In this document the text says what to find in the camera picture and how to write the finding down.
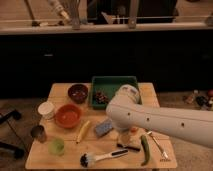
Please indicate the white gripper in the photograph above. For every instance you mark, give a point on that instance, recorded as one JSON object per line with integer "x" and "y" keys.
{"x": 129, "y": 139}

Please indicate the blue sponge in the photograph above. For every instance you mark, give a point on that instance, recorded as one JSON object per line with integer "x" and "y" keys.
{"x": 103, "y": 128}

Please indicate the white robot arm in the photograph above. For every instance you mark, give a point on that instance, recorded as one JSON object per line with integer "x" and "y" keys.
{"x": 125, "y": 111}

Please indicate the orange bowl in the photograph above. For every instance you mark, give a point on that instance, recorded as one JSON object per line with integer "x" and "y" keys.
{"x": 68, "y": 116}

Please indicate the purple bowl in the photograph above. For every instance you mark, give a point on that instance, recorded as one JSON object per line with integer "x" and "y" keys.
{"x": 78, "y": 93}

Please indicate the orange apple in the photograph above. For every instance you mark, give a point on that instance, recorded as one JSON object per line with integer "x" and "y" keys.
{"x": 134, "y": 130}

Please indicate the wooden scrub brush block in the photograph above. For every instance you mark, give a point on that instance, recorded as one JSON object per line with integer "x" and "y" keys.
{"x": 134, "y": 148}

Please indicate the green chili pepper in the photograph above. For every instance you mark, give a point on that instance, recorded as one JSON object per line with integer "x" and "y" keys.
{"x": 145, "y": 145}

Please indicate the yellow banana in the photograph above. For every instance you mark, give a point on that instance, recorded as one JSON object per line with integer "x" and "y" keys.
{"x": 83, "y": 131}

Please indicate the white dish brush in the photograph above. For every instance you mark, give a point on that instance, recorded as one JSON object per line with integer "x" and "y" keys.
{"x": 89, "y": 159}

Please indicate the dark grape bunch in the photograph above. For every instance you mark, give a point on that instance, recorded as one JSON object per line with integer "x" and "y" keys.
{"x": 101, "y": 98}

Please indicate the green plastic tray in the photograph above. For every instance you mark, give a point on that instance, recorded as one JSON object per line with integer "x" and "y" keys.
{"x": 108, "y": 85}

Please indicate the green plastic cup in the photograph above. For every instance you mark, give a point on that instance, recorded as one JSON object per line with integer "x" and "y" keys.
{"x": 56, "y": 147}

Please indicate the white cup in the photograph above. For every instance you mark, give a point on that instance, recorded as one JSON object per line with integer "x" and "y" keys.
{"x": 46, "y": 110}

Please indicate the metal cup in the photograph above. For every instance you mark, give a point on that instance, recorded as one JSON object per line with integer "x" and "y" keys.
{"x": 38, "y": 133}

